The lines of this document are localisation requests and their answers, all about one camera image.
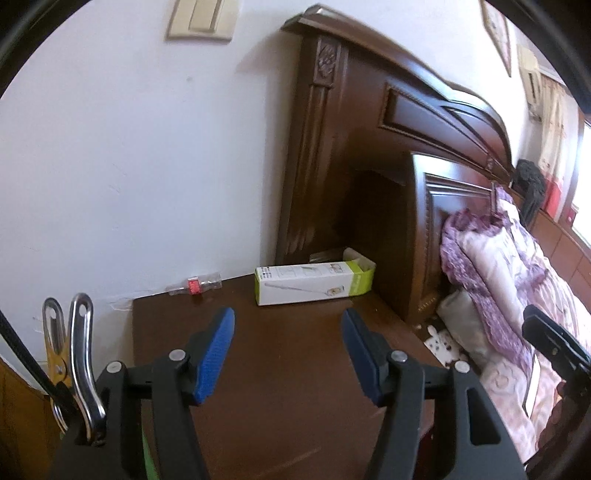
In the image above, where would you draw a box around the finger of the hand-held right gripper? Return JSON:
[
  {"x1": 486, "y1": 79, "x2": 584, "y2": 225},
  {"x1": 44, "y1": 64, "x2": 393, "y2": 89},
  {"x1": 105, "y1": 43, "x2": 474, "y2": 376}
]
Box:
[{"x1": 522, "y1": 305, "x2": 591, "y2": 384}]

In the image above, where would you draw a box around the framed wall picture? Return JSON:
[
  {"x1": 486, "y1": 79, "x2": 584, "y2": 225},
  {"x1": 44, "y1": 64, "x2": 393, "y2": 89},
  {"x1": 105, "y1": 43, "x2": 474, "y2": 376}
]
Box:
[{"x1": 480, "y1": 0, "x2": 513, "y2": 78}]

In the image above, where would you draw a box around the dark wooden headboard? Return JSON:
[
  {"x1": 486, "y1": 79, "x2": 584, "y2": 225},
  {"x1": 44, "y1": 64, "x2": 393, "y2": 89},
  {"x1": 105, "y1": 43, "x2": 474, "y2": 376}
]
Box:
[{"x1": 274, "y1": 4, "x2": 515, "y2": 324}]

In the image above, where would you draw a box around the white and green carton box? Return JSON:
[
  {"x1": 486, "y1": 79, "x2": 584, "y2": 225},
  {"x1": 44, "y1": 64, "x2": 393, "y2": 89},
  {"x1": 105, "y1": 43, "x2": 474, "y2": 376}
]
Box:
[{"x1": 255, "y1": 248, "x2": 377, "y2": 306}]

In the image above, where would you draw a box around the beige wall switch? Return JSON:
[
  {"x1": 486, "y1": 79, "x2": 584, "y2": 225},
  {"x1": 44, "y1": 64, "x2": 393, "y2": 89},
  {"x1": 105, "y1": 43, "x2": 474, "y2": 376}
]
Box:
[{"x1": 166, "y1": 0, "x2": 243, "y2": 43}]

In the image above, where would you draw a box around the thick black cable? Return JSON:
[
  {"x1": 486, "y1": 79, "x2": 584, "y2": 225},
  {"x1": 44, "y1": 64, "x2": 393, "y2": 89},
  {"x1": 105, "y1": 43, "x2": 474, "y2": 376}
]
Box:
[{"x1": 0, "y1": 309, "x2": 77, "y2": 411}]

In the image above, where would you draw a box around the grey pillow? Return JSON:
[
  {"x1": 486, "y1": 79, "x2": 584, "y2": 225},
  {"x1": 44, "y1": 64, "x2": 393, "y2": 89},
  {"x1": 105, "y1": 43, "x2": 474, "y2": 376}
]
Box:
[{"x1": 436, "y1": 290, "x2": 495, "y2": 365}]

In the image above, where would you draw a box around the red bag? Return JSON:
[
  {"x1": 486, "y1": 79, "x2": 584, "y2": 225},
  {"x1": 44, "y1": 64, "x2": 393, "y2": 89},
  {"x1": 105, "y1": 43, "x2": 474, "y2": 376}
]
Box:
[{"x1": 544, "y1": 180, "x2": 565, "y2": 215}]

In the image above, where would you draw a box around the metal spring clip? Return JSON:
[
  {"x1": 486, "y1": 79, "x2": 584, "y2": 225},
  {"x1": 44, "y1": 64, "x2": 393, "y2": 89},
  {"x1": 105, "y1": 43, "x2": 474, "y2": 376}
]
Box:
[{"x1": 42, "y1": 293, "x2": 108, "y2": 437}]

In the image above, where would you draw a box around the brown wooden nightstand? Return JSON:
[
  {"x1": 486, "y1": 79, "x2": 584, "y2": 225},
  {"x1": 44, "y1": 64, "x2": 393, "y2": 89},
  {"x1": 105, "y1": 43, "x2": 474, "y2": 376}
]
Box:
[{"x1": 131, "y1": 272, "x2": 444, "y2": 480}]

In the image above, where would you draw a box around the air conditioner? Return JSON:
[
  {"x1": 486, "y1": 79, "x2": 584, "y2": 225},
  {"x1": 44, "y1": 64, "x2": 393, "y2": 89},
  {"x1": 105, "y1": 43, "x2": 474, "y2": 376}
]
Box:
[{"x1": 517, "y1": 44, "x2": 543, "y2": 121}]

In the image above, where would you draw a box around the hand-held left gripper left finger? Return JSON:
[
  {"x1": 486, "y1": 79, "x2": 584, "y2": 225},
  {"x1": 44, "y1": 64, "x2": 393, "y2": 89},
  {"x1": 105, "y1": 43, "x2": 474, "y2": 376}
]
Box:
[{"x1": 48, "y1": 307, "x2": 236, "y2": 480}]

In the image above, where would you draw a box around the orange wooden door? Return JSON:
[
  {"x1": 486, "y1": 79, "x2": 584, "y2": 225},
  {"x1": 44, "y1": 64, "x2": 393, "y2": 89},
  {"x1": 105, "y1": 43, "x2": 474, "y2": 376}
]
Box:
[{"x1": 0, "y1": 357, "x2": 63, "y2": 480}]

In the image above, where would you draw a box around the wooden window bench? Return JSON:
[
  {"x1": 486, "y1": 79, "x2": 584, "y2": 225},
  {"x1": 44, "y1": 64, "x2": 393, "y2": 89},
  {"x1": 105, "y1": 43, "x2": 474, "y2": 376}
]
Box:
[{"x1": 531, "y1": 212, "x2": 591, "y2": 315}]

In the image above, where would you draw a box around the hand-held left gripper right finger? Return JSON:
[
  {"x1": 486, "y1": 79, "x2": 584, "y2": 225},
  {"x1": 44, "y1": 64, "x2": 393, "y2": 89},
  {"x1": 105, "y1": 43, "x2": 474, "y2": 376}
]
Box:
[{"x1": 341, "y1": 308, "x2": 527, "y2": 480}]

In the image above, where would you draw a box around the dark cloth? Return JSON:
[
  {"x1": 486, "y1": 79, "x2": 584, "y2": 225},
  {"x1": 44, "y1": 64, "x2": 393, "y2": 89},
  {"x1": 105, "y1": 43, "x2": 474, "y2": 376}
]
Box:
[{"x1": 512, "y1": 159, "x2": 546, "y2": 222}]

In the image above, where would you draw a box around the purple ruffled pink pillow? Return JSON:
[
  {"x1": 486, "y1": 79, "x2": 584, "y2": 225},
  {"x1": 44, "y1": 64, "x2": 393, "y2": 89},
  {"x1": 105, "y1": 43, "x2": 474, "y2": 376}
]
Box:
[{"x1": 438, "y1": 185, "x2": 578, "y2": 370}]

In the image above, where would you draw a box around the clear plastic bottle red label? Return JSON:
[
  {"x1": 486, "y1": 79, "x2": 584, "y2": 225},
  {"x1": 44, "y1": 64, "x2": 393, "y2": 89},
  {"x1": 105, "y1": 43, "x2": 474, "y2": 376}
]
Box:
[{"x1": 167, "y1": 273, "x2": 223, "y2": 296}]

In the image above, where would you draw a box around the patterned curtain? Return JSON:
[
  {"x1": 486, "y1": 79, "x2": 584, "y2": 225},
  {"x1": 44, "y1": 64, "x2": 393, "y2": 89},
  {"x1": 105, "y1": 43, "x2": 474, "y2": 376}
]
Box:
[{"x1": 538, "y1": 76, "x2": 580, "y2": 195}]

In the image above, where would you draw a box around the window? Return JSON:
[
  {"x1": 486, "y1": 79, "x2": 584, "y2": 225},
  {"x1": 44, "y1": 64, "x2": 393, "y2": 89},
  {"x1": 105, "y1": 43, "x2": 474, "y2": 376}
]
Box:
[{"x1": 570, "y1": 117, "x2": 591, "y2": 250}]

